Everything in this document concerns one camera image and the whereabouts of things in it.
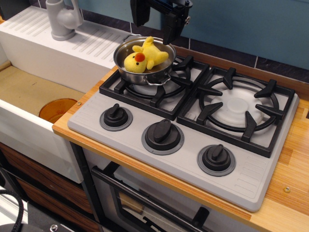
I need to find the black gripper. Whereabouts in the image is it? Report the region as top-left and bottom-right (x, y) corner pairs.
(130, 0), (193, 45)

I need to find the yellow stuffed duck toy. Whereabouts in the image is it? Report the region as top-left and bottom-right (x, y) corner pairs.
(124, 36), (169, 73)

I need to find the stainless steel pan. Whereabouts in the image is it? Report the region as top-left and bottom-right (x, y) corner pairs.
(113, 34), (176, 86)

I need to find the black left burner grate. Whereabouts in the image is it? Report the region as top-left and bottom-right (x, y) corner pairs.
(99, 56), (210, 120)

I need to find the black burner grate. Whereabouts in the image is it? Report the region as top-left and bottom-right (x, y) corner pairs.
(177, 67), (299, 158)
(99, 56), (210, 120)

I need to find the grey toy faucet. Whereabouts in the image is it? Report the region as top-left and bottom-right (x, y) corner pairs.
(46, 0), (83, 41)

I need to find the black left stove knob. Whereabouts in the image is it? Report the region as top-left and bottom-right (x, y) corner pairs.
(99, 103), (133, 131)

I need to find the black stove knob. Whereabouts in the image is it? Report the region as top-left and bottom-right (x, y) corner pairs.
(141, 119), (184, 156)
(99, 103), (133, 131)
(197, 144), (236, 177)

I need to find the black middle stove knob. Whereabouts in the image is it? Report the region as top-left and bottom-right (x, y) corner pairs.
(141, 119), (184, 156)

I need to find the black right burner grate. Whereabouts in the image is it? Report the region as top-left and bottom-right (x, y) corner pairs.
(177, 67), (299, 158)

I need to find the white toy sink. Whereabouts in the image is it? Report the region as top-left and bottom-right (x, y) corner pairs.
(0, 6), (127, 183)

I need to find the grey toy stove top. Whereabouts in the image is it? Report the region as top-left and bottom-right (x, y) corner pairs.
(67, 56), (300, 213)

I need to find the black right stove knob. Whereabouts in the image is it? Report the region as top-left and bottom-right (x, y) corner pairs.
(197, 144), (236, 177)

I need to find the wooden drawer cabinet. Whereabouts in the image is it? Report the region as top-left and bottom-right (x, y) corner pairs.
(0, 144), (102, 232)

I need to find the teal wall cabinet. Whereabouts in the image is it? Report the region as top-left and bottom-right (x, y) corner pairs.
(77, 0), (309, 71)

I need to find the oven door with handle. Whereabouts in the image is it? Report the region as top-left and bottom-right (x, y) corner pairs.
(91, 162), (246, 232)

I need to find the black braided cable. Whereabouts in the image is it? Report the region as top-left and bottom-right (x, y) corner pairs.
(0, 189), (25, 232)

